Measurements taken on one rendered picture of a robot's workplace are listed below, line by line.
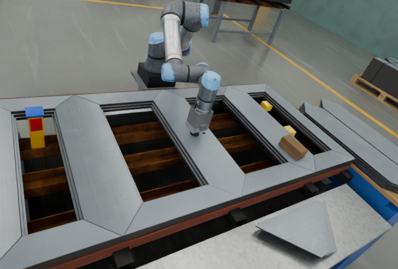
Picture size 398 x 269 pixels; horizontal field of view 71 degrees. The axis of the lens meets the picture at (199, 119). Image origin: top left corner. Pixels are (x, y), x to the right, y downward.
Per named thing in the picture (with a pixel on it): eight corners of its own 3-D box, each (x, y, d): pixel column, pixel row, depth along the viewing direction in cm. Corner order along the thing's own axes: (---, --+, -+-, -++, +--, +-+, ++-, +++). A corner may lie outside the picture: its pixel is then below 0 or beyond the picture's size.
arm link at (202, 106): (218, 102, 118) (202, 104, 113) (214, 110, 120) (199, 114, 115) (207, 92, 122) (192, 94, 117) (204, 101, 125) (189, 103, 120)
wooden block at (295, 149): (303, 157, 135) (308, 150, 132) (296, 160, 132) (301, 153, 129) (285, 141, 142) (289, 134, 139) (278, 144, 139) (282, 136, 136)
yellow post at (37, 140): (45, 153, 120) (42, 117, 109) (32, 154, 117) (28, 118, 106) (44, 145, 123) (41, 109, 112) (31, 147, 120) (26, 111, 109)
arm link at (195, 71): (186, 59, 122) (191, 71, 114) (211, 61, 125) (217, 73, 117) (184, 75, 127) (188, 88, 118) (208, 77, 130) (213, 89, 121)
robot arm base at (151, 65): (140, 63, 190) (141, 49, 184) (161, 61, 197) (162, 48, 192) (148, 74, 180) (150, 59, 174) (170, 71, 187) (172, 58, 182)
